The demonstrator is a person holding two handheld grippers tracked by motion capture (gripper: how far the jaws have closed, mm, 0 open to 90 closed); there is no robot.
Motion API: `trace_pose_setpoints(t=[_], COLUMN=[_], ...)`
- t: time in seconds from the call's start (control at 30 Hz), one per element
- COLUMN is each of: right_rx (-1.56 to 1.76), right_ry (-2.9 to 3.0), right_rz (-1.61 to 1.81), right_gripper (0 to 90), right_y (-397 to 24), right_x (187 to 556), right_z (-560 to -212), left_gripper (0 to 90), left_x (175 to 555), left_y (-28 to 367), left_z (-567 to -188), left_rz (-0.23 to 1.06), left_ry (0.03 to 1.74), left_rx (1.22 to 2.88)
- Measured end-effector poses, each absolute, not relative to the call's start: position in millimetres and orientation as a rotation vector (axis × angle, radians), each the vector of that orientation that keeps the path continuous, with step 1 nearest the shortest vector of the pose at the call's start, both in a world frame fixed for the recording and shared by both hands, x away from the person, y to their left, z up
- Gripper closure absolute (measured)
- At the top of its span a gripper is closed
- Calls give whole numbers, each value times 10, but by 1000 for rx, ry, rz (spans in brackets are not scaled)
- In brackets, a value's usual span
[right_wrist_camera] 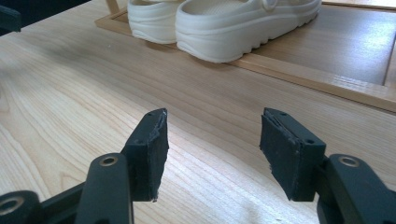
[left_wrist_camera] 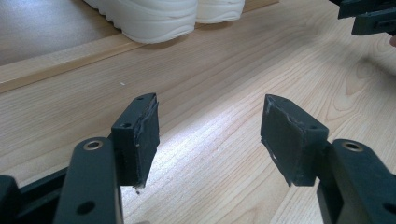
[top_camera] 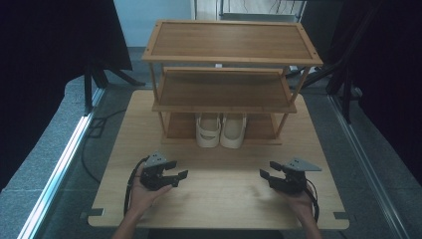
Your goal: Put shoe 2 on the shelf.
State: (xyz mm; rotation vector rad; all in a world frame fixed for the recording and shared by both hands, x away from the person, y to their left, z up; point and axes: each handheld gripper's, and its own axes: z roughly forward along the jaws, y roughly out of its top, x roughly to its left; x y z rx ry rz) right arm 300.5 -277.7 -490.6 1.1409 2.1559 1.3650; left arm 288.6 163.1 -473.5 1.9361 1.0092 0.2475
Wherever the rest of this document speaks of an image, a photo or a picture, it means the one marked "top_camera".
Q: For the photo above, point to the black metal stand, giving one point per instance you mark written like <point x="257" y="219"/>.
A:
<point x="346" y="99"/>

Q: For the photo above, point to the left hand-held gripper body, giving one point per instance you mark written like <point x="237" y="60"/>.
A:
<point x="154" y="177"/>

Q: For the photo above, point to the wooden three-tier shoe rack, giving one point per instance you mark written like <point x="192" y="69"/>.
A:
<point x="229" y="41"/>

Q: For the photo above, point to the black tripod stand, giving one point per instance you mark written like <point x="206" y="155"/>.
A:
<point x="88" y="89"/>

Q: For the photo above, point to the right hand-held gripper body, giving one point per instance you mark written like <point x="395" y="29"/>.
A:
<point x="293" y="182"/>

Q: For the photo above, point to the aluminium floor rail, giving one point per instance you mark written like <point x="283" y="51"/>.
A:
<point x="56" y="176"/>
<point x="368" y="166"/>

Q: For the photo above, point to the person's left hand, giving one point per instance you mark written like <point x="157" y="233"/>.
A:
<point x="142" y="199"/>

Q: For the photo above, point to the metal cart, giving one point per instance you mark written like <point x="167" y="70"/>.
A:
<point x="258" y="15"/>

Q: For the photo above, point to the black curtain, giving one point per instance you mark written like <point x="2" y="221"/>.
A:
<point x="43" y="66"/>
<point x="391" y="66"/>

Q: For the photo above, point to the person's right hand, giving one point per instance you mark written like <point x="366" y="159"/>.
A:
<point x="303" y="204"/>

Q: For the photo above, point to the cream perforated clog shoe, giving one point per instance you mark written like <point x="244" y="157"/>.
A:
<point x="208" y="132"/>
<point x="233" y="132"/>

